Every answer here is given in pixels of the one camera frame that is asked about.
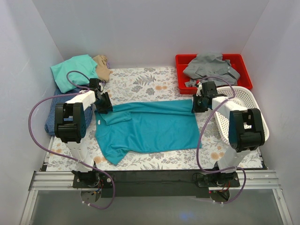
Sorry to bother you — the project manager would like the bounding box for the floral patterned table mat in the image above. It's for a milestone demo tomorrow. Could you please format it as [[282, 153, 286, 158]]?
[[46, 67, 263, 172]]

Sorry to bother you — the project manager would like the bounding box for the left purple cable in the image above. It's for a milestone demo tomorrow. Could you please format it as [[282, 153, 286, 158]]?
[[28, 70, 117, 210]]

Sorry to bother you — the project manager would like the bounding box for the teal t shirt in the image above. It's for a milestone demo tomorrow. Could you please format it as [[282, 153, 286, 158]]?
[[95, 99, 200, 165]]

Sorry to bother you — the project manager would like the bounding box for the blue checkered folded shirt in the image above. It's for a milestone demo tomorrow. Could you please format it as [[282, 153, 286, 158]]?
[[45, 88, 92, 135]]

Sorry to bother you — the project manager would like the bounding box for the aluminium frame rail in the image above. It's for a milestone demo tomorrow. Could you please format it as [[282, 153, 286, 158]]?
[[21, 169, 293, 225]]

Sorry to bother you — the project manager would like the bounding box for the white perforated plastic basket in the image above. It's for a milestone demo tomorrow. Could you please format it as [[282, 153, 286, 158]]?
[[215, 86, 270, 145]]

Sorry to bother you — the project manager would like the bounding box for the grey crumpled shirt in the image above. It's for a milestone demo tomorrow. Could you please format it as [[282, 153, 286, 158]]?
[[183, 53, 240, 87]]

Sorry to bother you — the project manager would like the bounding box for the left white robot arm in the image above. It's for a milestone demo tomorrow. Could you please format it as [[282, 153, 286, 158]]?
[[54, 78, 113, 188]]

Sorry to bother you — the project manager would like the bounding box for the mint green folded shirt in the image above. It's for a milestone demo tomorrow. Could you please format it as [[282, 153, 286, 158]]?
[[50, 54, 100, 94]]

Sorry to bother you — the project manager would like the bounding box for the beige folded garment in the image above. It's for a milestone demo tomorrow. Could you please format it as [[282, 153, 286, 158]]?
[[92, 55, 113, 82]]

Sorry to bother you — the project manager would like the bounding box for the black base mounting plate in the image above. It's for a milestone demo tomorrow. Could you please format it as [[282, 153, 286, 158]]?
[[72, 170, 240, 198]]

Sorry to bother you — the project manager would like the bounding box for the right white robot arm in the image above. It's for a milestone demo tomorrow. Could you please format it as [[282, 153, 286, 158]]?
[[192, 81, 266, 187]]

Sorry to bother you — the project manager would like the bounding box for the red plastic tray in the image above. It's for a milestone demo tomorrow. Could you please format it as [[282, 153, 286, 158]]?
[[175, 54, 253, 95]]

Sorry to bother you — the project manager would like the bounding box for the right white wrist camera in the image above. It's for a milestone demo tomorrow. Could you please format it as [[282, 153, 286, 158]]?
[[196, 81, 202, 97]]

